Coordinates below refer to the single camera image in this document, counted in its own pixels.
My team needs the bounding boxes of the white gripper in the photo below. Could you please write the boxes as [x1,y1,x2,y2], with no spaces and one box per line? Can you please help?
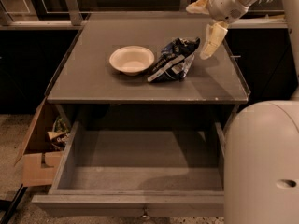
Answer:
[186,0,249,60]

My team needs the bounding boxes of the blue chip bag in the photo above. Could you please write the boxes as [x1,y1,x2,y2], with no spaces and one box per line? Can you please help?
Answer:
[148,37,200,83]

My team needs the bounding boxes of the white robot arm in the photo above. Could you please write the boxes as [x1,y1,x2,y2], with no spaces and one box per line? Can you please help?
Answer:
[186,0,299,224]

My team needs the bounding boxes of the grey open top drawer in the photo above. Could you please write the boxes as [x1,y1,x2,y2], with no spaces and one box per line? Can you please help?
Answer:
[32,123,224,217]

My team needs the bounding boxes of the metal drawer knob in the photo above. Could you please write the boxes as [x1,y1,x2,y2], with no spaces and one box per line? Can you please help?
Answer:
[140,208,150,219]

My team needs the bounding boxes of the white paper bowl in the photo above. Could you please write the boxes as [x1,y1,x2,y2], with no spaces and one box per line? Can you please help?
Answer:
[109,46,155,76]

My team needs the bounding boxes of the grey cabinet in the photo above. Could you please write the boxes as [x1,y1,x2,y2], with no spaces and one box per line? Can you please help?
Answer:
[47,12,249,130]

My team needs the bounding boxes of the grey metal railing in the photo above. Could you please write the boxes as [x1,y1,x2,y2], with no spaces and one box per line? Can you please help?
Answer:
[0,0,289,32]

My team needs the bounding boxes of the snack bags in box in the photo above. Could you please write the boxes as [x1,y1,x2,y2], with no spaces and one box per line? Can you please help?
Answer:
[47,116,70,151]

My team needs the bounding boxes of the brown cardboard box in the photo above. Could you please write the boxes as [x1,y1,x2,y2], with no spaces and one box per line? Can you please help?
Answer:
[15,99,64,187]

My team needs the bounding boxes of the black stand leg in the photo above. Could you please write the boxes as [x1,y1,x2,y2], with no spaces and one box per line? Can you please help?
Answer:
[0,184,27,224]

